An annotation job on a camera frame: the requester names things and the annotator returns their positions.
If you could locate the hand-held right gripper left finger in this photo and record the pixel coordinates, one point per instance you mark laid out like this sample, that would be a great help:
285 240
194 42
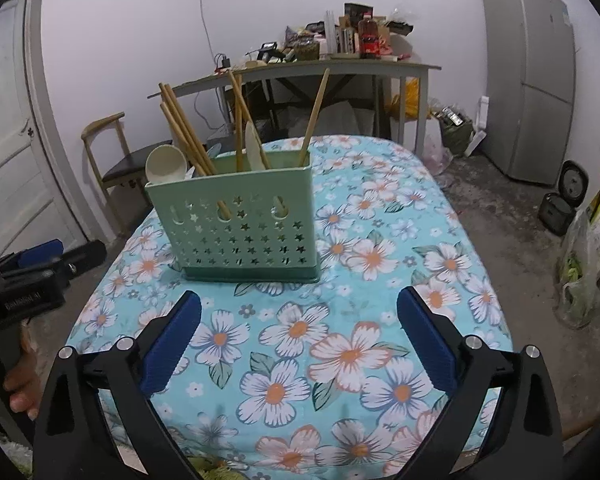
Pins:
172 350

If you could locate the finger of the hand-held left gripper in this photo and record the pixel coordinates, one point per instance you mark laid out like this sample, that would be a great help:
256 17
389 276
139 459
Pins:
85 257
42 250

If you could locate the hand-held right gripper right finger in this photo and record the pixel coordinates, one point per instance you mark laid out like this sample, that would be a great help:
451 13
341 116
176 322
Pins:
427 345

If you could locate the beige plastic rice spoon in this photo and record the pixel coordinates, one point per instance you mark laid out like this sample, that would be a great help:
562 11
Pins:
165 162

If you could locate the green plastic utensil holder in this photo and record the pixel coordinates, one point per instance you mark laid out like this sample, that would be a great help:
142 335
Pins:
240 240

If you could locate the translucent white rice spoon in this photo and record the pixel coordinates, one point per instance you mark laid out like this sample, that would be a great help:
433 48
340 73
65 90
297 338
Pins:
254 147

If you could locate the person's left hand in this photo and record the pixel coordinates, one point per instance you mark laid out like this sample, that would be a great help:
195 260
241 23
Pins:
22 385

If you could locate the wooden chair with dark seat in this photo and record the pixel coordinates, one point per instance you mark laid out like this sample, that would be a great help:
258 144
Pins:
125 167

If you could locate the blue floral blanket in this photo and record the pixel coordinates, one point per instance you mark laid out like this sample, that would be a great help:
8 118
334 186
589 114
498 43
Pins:
355 260

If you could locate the white panel door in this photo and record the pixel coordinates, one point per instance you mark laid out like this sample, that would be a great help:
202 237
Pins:
5 110

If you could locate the clear bag of vegetables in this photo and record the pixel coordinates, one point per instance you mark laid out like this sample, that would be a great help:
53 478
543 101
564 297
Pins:
577 270

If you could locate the black rice cooker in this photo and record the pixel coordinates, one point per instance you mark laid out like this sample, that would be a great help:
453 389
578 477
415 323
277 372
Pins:
555 212

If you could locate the pink plastic bag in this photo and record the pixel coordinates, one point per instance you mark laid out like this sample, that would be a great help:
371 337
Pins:
435 152

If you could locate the green bag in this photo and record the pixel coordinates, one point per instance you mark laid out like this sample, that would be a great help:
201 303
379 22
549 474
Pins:
452 127

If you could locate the white plastic board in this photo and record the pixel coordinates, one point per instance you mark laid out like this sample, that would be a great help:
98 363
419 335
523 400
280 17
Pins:
480 125

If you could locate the power strip with charger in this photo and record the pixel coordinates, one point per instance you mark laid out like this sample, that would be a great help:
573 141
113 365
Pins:
223 62

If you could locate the white sack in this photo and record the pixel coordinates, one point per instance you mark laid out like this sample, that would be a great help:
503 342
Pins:
340 115

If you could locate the yellow plastic bag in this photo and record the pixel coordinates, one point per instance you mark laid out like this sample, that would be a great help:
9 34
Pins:
410 97

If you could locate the wooden roll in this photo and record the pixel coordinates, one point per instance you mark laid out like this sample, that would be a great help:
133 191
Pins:
252 64

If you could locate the black device with screen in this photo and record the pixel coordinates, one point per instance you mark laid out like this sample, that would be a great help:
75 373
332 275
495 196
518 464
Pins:
269 51

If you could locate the grey refrigerator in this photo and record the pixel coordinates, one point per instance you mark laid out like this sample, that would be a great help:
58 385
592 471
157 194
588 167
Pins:
525 85

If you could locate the wooden table with grey legs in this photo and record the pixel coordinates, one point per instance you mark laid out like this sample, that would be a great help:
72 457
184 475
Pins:
360 63

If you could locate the glass jar with green contents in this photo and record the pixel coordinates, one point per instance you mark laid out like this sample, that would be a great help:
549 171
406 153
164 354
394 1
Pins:
305 50

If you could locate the red label plastic bottle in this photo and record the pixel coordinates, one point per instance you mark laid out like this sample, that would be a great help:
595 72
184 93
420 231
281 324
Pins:
370 37

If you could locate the metal tin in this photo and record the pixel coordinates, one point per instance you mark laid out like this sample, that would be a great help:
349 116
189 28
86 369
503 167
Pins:
347 40

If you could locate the clear plastic bag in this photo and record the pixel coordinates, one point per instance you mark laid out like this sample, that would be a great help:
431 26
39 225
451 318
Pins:
397 17

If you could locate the black box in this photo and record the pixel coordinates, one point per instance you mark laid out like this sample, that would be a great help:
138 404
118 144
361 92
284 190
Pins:
357 10

